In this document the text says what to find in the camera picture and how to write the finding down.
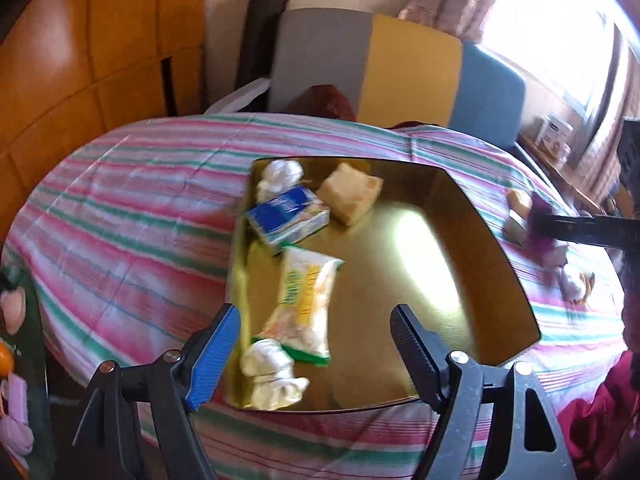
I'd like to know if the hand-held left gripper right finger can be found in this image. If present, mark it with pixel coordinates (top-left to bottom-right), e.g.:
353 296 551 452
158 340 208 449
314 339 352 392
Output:
390 304 576 480

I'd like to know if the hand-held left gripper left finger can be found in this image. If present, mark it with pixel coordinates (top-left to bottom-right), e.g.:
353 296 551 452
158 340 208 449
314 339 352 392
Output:
72 304 242 480

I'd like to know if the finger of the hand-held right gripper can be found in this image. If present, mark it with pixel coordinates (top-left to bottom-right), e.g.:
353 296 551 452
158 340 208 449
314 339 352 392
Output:
530 210 640 251

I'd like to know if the white wad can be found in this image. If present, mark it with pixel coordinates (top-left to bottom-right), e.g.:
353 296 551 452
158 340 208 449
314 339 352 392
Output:
257 158 304 201
240 338 311 411
557 265 586 301

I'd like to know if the purple packet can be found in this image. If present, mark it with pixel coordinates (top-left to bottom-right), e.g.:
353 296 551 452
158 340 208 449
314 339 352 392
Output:
522 192 568 266

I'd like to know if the small bun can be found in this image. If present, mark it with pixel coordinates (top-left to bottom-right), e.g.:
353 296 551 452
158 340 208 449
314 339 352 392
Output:
506 189 533 216

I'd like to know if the gold tin box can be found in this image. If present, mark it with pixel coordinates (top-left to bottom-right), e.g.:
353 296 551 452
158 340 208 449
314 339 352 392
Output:
222 156 543 413

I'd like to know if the green yellow snack packet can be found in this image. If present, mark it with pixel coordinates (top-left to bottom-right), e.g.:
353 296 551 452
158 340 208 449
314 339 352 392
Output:
251 245 346 365

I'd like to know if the blue tissue pack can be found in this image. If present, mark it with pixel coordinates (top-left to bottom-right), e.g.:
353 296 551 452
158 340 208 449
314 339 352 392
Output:
245 186 331 256

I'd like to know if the large yellow sponge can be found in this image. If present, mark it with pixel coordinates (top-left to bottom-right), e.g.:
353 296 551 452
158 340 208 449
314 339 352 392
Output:
317 162 383 226

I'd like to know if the wooden side table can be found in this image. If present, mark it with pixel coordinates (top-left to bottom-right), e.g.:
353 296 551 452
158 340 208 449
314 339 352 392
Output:
517 130 606 211

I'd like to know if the white printed carton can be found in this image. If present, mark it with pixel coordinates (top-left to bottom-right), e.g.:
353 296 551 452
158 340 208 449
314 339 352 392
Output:
535 115 573 153

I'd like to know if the person's magenta clothing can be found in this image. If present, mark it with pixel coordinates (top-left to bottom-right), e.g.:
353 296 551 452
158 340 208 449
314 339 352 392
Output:
557 350 640 480

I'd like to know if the striped tablecloth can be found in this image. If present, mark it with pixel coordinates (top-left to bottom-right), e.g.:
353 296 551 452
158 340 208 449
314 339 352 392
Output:
0 112 640 480

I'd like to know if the printed floor mat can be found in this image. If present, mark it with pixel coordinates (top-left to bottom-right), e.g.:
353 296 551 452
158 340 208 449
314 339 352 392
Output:
0 240 56 480

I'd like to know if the window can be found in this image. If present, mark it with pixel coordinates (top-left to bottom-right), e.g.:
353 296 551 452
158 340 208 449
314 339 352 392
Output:
480 0 621 116

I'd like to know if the grey yellow blue chair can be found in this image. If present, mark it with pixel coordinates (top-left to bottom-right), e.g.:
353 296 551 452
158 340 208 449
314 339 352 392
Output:
205 7 528 153

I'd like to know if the dark red cloth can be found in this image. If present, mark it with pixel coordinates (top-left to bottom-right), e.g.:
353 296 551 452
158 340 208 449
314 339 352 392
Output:
300 85 357 121

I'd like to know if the black rolled mat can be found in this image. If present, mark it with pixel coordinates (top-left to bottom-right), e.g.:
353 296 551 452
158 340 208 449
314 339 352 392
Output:
235 0 286 113

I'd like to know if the wooden wardrobe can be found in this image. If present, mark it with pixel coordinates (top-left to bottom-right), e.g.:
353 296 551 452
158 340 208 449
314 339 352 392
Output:
0 0 208 241

